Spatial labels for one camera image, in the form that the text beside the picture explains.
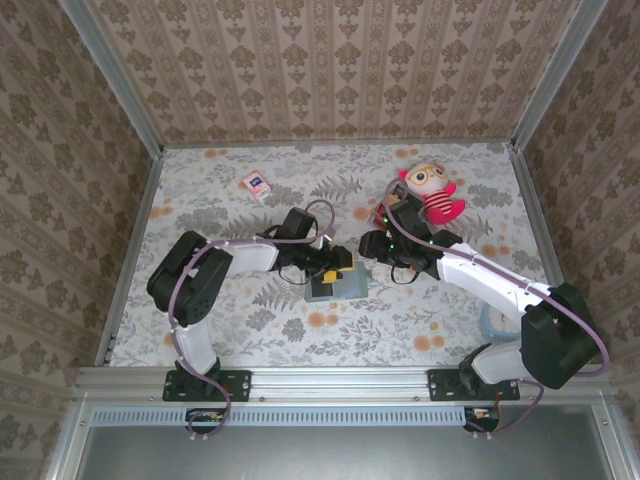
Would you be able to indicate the green card holder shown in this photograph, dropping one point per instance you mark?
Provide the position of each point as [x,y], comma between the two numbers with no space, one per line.
[361,267]

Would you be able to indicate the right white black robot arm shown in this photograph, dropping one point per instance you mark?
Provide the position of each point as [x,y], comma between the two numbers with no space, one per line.
[555,335]

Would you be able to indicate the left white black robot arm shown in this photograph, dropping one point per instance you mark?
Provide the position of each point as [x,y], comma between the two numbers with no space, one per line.
[192,280]

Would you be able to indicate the red wallet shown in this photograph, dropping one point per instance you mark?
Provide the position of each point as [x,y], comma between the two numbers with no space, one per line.
[378,216]

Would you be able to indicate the clear acrylic organizer box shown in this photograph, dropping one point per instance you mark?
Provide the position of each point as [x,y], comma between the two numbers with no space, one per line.
[380,210]

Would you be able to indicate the mustard yellow wallet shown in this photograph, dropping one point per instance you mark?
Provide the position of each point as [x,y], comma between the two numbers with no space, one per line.
[391,200]

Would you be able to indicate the pink plush toy with glasses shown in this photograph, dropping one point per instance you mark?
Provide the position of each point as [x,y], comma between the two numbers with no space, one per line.
[435,200]

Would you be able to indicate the black wallet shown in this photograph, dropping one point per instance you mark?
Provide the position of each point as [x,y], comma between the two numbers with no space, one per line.
[400,189]

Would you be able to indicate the floral patterned table cover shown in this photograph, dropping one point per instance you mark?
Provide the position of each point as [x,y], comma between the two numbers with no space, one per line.
[350,345]

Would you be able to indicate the small pink tissue pack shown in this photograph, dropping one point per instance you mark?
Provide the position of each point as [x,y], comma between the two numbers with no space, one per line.
[256,185]

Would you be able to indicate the grey metal panel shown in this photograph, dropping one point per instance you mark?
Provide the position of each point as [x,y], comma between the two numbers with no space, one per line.
[350,455]

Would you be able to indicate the black controller board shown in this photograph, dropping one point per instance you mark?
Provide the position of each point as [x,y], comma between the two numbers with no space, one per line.
[205,420]
[482,419]

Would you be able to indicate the aluminium mounting rail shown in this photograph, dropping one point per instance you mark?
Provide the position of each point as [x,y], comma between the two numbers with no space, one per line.
[340,385]

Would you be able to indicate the aluminium table end rail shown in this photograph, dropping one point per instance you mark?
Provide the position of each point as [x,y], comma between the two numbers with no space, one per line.
[350,145]

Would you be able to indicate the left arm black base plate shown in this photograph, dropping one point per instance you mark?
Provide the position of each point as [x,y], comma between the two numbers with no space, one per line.
[240,385]

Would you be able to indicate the aluminium table side rail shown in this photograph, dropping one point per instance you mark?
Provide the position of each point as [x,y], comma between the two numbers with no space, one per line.
[142,215]
[525,175]

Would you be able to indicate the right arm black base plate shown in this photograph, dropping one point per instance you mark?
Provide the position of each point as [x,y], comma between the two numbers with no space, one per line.
[440,387]

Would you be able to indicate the aluminium frame post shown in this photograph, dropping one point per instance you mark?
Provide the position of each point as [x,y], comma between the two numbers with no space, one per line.
[556,75]
[116,80]

